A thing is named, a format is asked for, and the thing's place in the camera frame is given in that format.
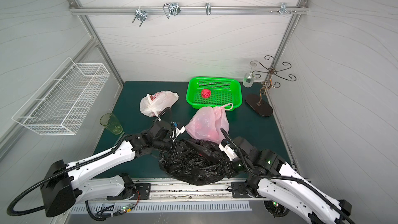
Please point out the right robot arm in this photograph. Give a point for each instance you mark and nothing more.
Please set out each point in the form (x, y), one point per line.
(271, 177)

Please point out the metal hook stand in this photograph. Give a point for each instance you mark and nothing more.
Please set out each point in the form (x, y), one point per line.
(258, 70)

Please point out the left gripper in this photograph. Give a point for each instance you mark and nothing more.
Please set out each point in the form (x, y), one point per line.
(173, 144)

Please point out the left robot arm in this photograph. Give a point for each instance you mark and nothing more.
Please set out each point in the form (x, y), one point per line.
(67, 184)

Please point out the pink plastic bag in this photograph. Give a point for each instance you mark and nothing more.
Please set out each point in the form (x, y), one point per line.
(206, 124)

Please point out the white plastic bag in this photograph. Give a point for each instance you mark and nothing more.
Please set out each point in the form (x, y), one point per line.
(153, 105)

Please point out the green plastic basket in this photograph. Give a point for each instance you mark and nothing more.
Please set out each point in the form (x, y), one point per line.
(223, 91)

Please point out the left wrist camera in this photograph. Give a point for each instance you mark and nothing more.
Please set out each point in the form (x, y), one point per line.
(178, 129)

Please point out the white vent strip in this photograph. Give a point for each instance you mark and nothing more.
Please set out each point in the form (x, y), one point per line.
(170, 207)

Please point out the black plastic bag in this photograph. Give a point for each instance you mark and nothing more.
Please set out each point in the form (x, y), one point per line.
(203, 164)

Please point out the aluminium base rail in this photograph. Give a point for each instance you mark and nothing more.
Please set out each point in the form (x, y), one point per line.
(158, 190)

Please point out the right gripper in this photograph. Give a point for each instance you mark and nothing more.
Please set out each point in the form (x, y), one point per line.
(226, 157)

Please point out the clear glass bottle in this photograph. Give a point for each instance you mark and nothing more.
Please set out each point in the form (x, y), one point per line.
(248, 80)

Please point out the white wire basket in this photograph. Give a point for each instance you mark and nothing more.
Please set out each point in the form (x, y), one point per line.
(60, 106)

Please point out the metal clamp hook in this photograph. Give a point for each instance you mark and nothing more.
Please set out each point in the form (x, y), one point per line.
(140, 15)
(208, 9)
(171, 9)
(282, 11)

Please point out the red apple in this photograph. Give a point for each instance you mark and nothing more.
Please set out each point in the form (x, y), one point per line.
(205, 93)

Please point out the metal crossbar rail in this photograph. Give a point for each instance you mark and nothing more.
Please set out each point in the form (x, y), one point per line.
(185, 10)

